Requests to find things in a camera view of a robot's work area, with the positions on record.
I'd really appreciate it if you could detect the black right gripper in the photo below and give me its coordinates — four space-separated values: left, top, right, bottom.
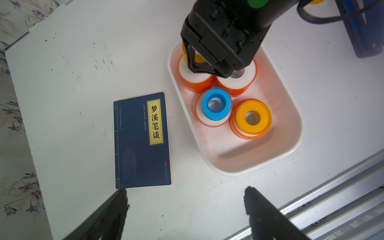
181 1 270 78

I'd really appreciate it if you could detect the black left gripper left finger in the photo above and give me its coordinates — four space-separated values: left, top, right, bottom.
65 189 130 240

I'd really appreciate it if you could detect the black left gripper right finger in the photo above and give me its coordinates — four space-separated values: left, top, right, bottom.
244 187 308 240

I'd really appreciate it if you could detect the yellow sealing tape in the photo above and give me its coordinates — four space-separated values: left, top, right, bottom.
234 99 272 137
181 41 208 65

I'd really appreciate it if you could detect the orange sealing tape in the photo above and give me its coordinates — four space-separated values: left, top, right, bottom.
178 55 215 93
229 100 269 140
195 94 232 128
216 60 258 97

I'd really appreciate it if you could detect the blue sealing tape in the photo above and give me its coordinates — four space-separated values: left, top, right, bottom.
202 88 233 121

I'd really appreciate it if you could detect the white storage box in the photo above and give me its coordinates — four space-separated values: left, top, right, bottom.
167 41 303 176

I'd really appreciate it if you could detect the orange sealing tape bottom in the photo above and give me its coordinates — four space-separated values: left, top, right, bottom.
229 100 269 140

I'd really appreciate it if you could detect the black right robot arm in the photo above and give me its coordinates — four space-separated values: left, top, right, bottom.
181 1 381 78

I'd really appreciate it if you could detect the blue book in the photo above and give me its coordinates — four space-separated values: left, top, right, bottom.
114 92 172 189

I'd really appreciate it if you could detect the aluminium front rail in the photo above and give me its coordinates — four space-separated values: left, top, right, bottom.
231 152 384 240

